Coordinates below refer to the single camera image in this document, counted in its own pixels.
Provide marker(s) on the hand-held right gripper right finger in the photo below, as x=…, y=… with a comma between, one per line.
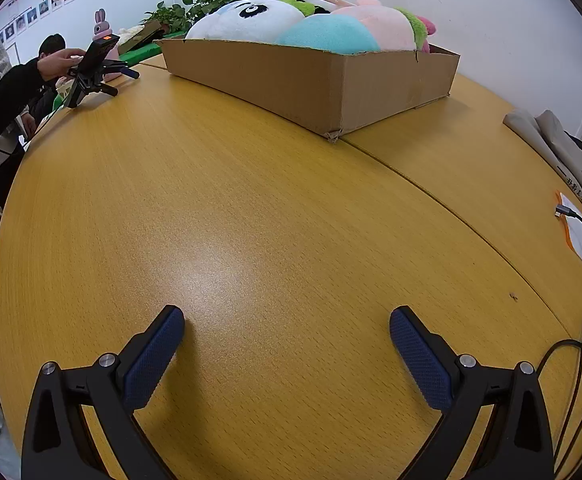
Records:
x=421, y=365

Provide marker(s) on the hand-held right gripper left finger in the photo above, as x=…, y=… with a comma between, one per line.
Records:
x=153, y=360

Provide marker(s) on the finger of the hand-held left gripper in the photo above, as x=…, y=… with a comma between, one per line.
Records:
x=106, y=90
x=130, y=72

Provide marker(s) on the brown cardboard box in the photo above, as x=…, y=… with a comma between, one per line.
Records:
x=271, y=85

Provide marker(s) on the pink plush toy green hair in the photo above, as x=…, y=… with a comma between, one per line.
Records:
x=361, y=30

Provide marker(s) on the person's left forearm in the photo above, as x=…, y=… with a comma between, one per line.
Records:
x=6, y=95

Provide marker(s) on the person's left hand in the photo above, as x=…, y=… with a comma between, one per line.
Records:
x=57, y=65

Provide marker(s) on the green tray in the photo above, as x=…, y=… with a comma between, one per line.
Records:
x=143, y=50

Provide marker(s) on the pink bunny figure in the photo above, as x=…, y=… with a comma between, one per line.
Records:
x=102, y=25

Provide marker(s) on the green potted plant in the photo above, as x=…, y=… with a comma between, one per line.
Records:
x=206, y=2

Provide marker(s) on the white plush toy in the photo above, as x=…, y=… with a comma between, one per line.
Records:
x=236, y=22

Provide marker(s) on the grey cloth bag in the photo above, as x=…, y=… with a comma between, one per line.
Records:
x=566, y=155

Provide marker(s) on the magenta plush toy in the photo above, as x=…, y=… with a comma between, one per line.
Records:
x=427, y=35

